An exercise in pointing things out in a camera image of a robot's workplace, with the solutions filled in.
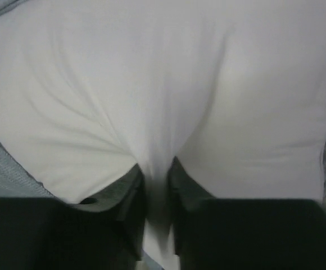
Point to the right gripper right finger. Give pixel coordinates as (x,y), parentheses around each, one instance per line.
(213,233)

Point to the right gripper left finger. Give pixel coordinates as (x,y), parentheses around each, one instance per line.
(104,231)

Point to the blue-grey pillowcase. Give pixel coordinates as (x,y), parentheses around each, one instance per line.
(55,140)

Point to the white pillow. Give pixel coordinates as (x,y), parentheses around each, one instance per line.
(235,90)

